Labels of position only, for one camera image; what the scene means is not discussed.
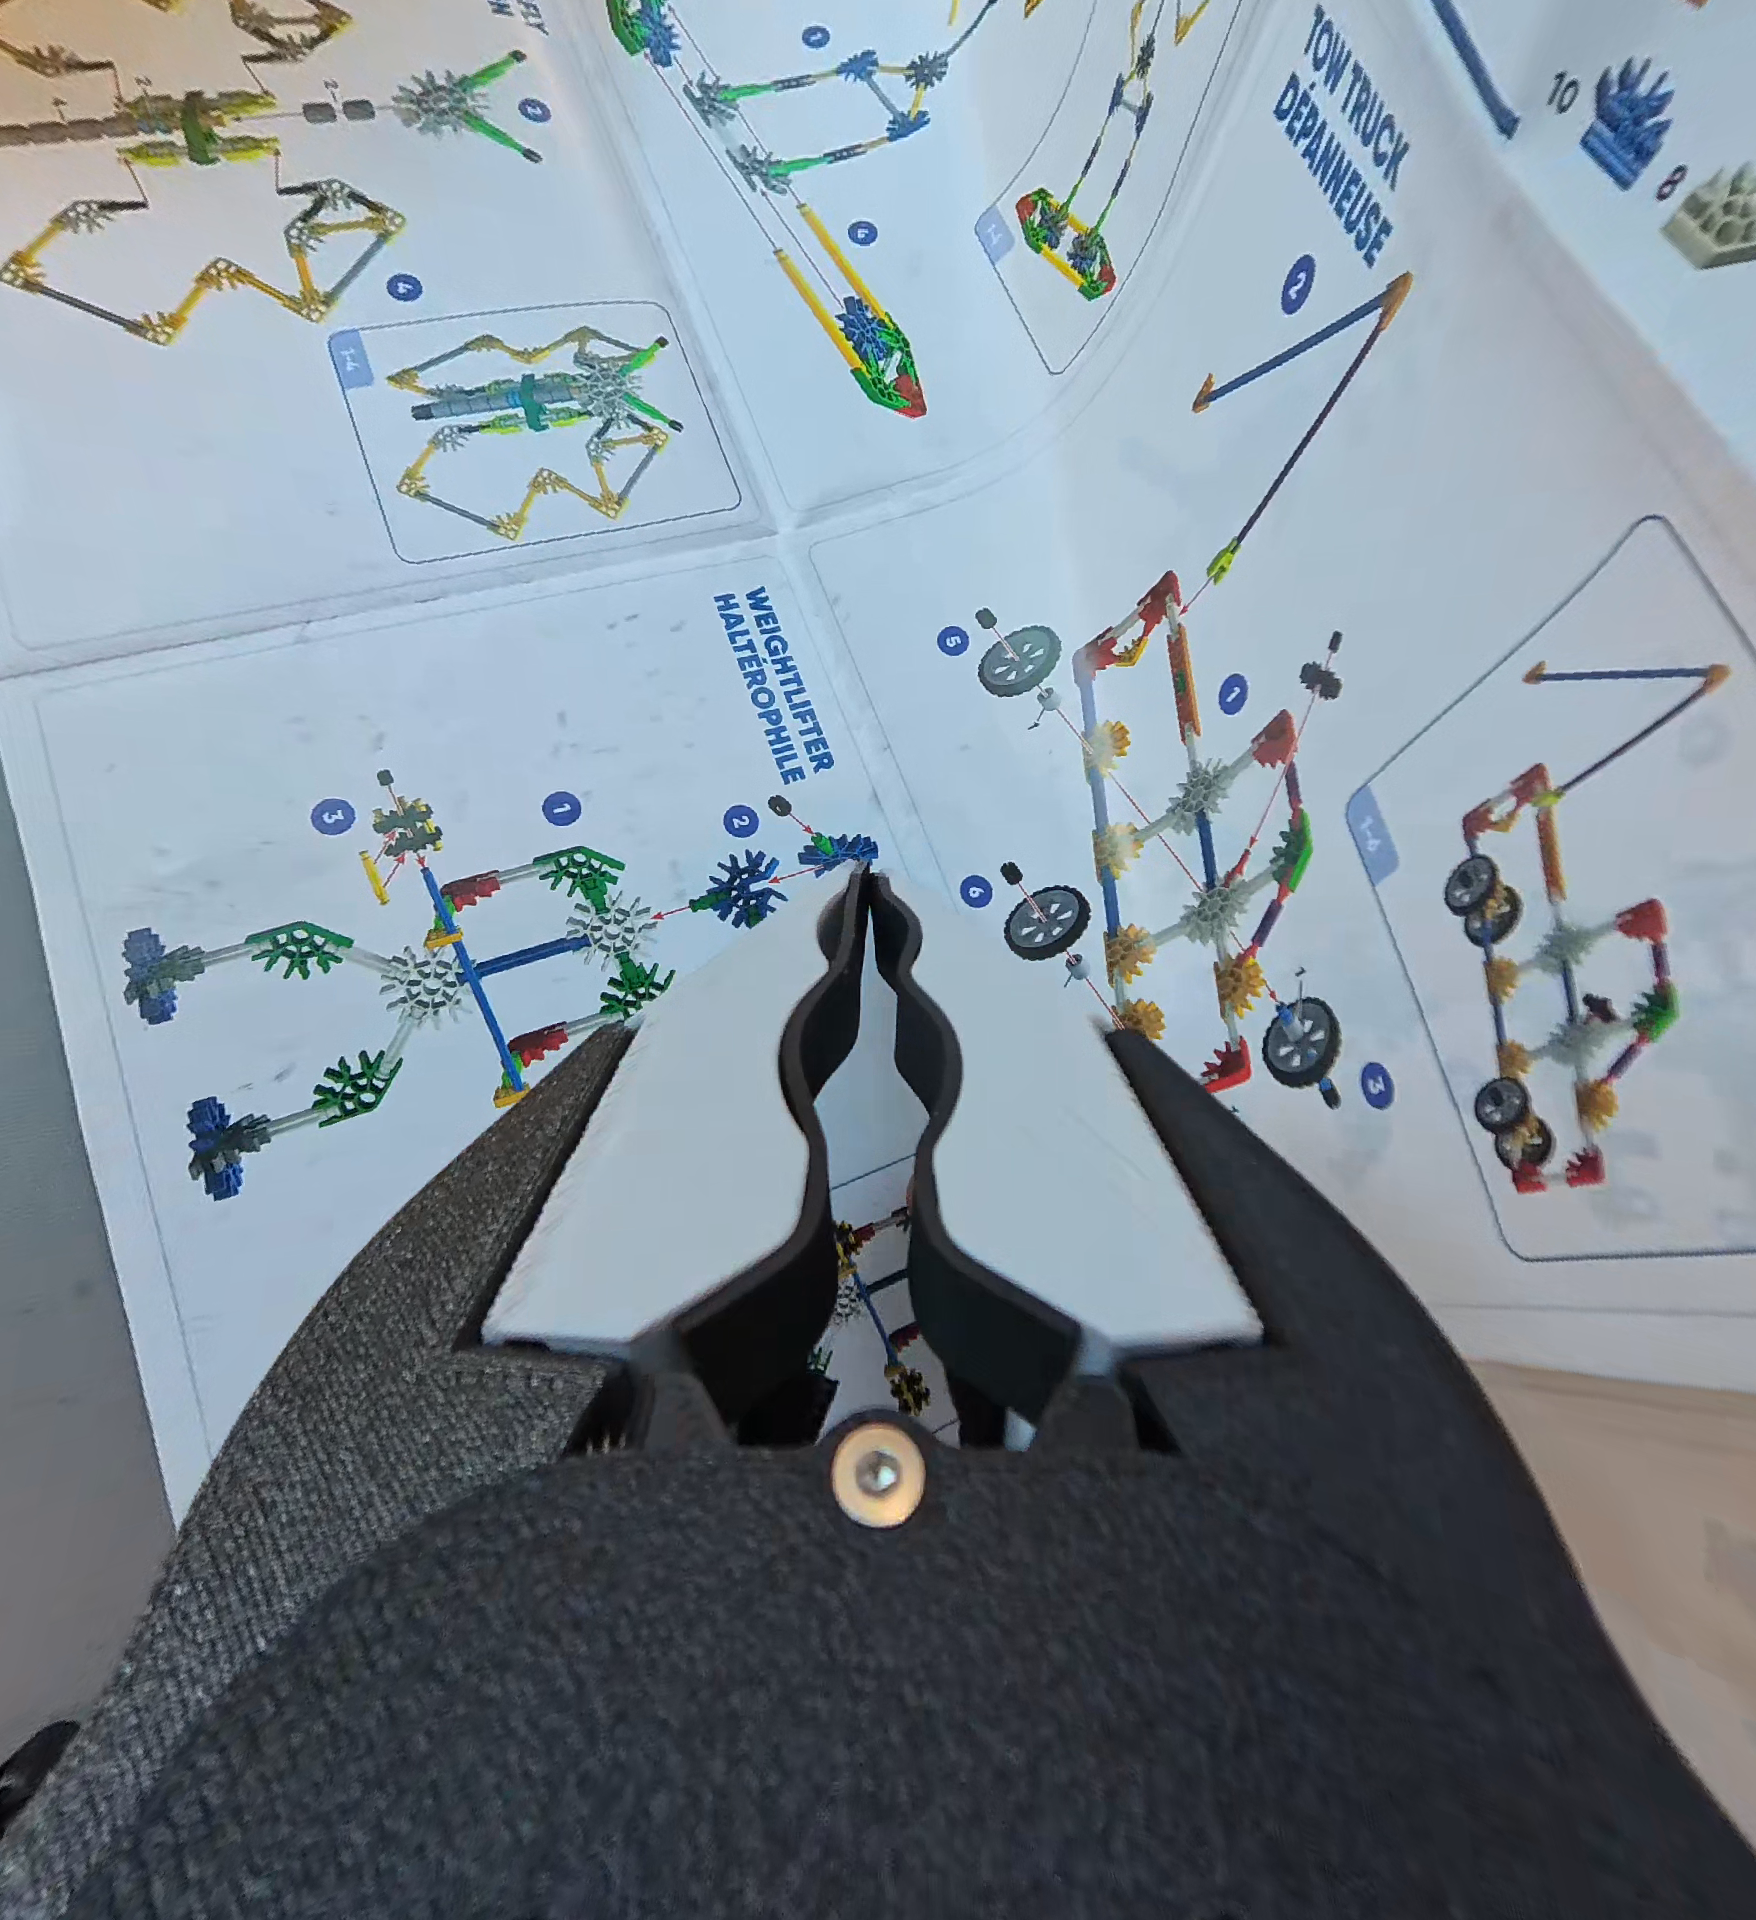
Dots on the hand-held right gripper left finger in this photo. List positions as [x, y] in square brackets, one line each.
[667, 1184]

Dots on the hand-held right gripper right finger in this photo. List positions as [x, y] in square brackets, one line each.
[1089, 1201]

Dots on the small black toy connector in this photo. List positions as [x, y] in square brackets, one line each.
[17, 1784]

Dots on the folded paper instruction sheet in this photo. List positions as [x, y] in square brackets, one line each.
[219, 720]

